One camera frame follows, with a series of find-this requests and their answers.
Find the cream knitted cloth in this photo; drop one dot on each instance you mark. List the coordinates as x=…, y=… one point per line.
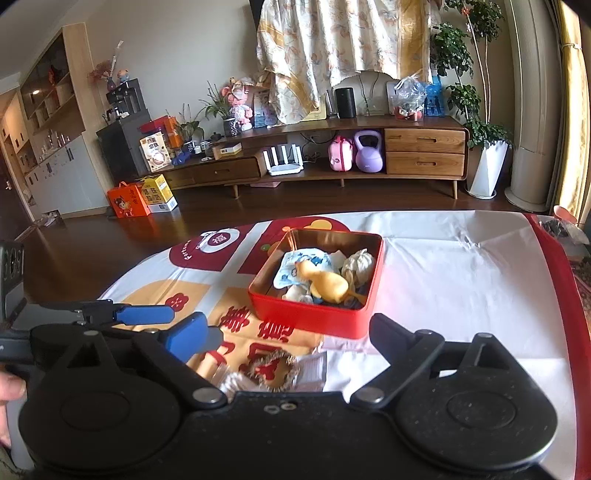
x=359, y=268

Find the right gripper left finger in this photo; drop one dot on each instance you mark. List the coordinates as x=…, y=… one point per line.
x=162, y=358

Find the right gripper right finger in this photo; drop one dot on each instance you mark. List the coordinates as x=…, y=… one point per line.
x=412, y=357

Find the wooden wall shelf cabinet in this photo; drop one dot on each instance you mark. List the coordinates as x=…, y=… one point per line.
x=49, y=132

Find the plastic bag of items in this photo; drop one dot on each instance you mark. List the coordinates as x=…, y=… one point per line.
x=409, y=98

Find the yellow carton box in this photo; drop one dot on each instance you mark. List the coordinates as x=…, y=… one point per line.
x=157, y=194

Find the clear packet with paper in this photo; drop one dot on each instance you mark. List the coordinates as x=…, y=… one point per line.
x=312, y=373

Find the floral sheet covered tv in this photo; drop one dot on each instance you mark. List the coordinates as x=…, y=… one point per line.
x=305, y=48

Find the wooden tv cabinet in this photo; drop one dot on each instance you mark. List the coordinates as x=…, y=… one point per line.
x=430, y=149

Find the pink plush doll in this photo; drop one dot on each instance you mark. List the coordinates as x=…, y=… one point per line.
x=236, y=93

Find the black cylinder speaker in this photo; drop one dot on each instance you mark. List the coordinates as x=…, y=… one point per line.
x=346, y=102

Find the white cloth in box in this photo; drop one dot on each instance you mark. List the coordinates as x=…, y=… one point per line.
x=301, y=293

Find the pink small case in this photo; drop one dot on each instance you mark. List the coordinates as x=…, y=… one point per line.
x=341, y=154

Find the purple kettlebell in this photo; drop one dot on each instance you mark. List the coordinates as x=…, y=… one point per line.
x=368, y=158

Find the white wifi router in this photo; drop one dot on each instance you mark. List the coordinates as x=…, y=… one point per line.
x=284, y=159

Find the red metal tin box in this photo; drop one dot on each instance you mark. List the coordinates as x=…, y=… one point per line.
x=337, y=320

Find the black cabinet with coffee machine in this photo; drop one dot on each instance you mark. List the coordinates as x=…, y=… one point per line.
x=119, y=140

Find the blue cartoon face mask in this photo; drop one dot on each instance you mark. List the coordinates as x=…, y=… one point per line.
x=287, y=275

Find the yellow curtain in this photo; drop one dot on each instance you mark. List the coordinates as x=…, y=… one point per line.
x=573, y=187

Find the person's left hand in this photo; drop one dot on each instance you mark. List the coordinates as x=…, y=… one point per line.
x=12, y=388

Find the orange gift box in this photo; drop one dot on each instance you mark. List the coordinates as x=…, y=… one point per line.
x=127, y=201

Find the yellow plush toy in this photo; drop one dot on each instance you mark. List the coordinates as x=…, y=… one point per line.
x=322, y=283

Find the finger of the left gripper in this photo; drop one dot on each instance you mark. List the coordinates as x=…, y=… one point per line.
x=106, y=312
x=214, y=338

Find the white standing air conditioner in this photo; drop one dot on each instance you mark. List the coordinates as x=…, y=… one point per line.
x=538, y=88

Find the potted tree white pot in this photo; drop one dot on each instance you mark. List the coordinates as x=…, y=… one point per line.
x=462, y=51

